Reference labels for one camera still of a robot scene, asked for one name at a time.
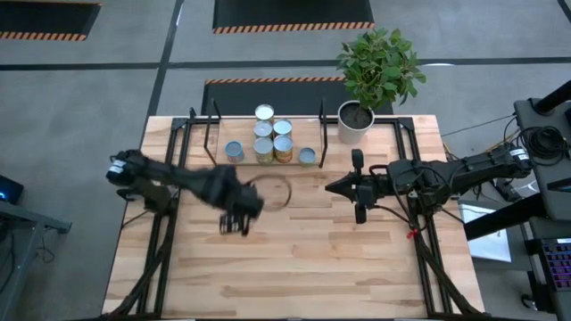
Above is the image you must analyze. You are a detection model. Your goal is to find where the black box with blue light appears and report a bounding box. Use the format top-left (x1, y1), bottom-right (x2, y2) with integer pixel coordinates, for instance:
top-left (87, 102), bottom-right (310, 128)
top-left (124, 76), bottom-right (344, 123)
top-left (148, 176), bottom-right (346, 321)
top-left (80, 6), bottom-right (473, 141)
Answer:
top-left (0, 174), bottom-right (26, 206)

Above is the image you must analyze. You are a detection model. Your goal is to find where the keyboard with purple lit keys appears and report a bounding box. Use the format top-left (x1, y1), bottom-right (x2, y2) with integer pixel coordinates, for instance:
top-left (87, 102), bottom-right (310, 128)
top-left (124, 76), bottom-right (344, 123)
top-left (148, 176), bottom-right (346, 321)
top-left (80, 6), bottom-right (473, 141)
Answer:
top-left (539, 237), bottom-right (571, 291)

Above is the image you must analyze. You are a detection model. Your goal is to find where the small teal can pink label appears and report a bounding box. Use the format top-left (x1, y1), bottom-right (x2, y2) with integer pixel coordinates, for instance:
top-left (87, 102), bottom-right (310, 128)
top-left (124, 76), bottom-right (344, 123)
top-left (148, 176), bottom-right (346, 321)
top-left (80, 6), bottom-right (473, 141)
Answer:
top-left (224, 140), bottom-right (245, 164)

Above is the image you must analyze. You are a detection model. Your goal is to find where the black mat with orange stripes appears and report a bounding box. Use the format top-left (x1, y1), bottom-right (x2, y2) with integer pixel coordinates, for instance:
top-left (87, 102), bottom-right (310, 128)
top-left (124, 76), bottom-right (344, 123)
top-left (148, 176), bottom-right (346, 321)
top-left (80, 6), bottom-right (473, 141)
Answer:
top-left (211, 0), bottom-right (376, 36)
top-left (0, 1), bottom-right (103, 42)
top-left (201, 77), bottom-right (394, 117)

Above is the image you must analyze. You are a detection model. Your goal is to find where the coiled black cable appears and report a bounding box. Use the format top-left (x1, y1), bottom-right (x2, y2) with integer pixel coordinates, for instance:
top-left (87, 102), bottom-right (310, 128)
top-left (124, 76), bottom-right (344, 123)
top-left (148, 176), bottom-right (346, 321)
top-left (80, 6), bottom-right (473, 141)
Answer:
top-left (519, 125), bottom-right (570, 161)

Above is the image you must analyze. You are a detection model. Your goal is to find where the white paper sheet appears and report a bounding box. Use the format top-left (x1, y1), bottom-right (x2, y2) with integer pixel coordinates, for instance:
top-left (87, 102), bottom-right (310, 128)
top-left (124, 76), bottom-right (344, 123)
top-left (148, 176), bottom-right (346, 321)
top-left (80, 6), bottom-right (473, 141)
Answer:
top-left (458, 199), bottom-right (513, 264)

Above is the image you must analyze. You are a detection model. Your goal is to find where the green plant in white pot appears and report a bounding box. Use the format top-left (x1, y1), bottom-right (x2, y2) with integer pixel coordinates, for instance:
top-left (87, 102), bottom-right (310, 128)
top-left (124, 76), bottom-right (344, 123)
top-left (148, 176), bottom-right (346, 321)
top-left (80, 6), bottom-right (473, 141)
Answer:
top-left (335, 27), bottom-right (427, 146)

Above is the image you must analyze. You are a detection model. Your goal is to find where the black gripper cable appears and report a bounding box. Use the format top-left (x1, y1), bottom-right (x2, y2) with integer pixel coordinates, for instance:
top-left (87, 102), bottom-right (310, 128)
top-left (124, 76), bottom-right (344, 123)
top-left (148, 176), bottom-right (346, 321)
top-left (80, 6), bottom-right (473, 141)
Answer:
top-left (368, 164), bottom-right (416, 226)

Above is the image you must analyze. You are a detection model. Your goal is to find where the silver-topped can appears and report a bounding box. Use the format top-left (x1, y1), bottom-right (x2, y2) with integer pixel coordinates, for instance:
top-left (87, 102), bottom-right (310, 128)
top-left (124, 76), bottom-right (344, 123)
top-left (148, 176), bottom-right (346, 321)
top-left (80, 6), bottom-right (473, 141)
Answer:
top-left (254, 103), bottom-right (276, 124)

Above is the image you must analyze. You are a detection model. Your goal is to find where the grey cart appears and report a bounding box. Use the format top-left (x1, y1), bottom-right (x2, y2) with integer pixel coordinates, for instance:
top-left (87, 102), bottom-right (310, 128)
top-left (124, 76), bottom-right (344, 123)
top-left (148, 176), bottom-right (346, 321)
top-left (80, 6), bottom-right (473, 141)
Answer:
top-left (512, 96), bottom-right (571, 222)

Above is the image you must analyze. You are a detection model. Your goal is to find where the green pears can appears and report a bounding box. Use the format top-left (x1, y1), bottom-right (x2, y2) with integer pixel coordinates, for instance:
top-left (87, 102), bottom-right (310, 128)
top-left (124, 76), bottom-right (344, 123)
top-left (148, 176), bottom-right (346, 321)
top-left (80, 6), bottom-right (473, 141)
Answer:
top-left (253, 136), bottom-right (275, 166)
top-left (252, 120), bottom-right (274, 139)

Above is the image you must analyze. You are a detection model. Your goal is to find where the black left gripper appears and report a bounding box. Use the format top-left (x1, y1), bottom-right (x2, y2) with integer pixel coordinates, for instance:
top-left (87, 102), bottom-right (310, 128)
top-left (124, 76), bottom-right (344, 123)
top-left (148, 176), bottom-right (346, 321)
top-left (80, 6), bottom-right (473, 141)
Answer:
top-left (208, 164), bottom-right (294, 236)

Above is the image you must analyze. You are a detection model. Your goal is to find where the black-framed wooden shelf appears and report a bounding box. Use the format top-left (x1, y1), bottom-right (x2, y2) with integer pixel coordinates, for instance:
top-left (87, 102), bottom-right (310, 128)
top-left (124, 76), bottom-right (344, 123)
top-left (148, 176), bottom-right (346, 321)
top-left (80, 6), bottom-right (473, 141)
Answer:
top-left (203, 97), bottom-right (329, 169)

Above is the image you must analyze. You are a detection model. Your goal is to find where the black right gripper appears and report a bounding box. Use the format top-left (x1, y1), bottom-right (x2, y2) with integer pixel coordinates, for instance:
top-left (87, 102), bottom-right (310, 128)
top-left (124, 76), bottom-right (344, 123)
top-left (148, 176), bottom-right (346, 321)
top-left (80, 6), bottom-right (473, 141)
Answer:
top-left (325, 148), bottom-right (406, 226)

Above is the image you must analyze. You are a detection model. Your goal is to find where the grey metal stand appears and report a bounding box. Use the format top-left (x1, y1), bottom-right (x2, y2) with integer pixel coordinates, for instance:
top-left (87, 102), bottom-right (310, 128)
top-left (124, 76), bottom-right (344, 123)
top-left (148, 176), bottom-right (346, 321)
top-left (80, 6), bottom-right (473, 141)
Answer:
top-left (0, 199), bottom-right (72, 321)

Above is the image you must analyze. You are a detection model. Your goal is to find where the black support beam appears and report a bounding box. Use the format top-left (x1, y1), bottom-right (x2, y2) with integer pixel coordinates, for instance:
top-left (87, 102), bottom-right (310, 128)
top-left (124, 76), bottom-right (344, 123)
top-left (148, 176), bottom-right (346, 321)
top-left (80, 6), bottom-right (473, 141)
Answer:
top-left (462, 191), bottom-right (571, 242)

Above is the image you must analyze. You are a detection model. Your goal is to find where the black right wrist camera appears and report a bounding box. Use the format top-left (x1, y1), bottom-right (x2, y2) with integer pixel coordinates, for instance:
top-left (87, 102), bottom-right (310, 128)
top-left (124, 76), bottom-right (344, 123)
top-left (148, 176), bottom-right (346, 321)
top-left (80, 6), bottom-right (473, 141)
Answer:
top-left (365, 174), bottom-right (392, 202)

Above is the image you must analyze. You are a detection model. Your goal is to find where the black aluminium table frame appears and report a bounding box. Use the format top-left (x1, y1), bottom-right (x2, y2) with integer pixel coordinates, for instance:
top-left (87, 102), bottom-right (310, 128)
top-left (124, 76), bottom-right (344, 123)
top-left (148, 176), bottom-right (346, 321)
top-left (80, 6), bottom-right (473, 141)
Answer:
top-left (104, 106), bottom-right (483, 318)

